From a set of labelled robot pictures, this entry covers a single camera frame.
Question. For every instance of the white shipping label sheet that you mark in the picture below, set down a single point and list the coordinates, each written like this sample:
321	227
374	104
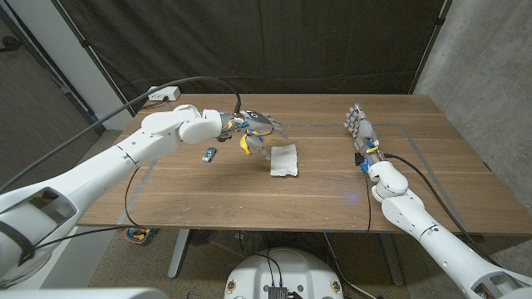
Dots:
284	160

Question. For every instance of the orange tool on floor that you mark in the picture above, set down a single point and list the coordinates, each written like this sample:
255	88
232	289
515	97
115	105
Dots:
140	235

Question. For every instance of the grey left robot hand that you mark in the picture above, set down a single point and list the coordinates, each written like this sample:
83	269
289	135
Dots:
253	120

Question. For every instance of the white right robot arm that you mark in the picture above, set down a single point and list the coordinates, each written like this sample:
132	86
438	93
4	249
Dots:
420	224

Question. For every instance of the white robot torso base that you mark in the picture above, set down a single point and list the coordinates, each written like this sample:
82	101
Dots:
287	270

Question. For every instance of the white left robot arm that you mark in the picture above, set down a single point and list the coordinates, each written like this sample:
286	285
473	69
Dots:
95	170

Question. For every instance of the grey table leg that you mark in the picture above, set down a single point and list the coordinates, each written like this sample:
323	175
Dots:
391	259
178	253

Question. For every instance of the black floor mat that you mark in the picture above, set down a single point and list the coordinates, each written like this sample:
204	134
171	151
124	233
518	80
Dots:
257	45

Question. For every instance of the yellow toy banana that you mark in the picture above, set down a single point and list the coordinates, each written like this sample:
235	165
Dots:
244	143

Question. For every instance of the small blue toy car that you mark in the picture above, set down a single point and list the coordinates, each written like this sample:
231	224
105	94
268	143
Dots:
209	155

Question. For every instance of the black backdrop stand pole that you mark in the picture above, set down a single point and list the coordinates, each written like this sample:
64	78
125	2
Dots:
93	56
430	45

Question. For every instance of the white power strip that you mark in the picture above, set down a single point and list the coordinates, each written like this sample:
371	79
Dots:
163	93

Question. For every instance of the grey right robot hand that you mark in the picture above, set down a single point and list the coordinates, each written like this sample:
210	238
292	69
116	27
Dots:
365	130

